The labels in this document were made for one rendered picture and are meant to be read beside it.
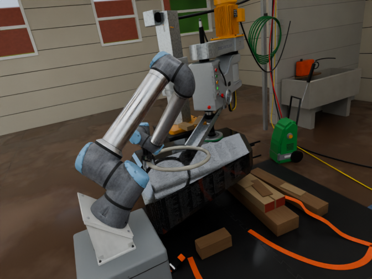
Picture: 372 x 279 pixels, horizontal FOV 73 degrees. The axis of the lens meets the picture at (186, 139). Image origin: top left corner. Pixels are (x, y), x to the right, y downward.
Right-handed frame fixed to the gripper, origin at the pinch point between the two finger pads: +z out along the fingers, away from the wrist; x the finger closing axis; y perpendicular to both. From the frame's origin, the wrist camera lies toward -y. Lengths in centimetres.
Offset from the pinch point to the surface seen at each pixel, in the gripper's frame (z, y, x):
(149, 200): 28.9, -1.9, -4.4
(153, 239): 5, 74, 9
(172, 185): 21.7, -9.8, 15.1
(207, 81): -57, -43, 53
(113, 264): 7, 86, -8
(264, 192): 55, -38, 101
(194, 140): -8.5, -30.6, 37.3
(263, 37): -96, -257, 171
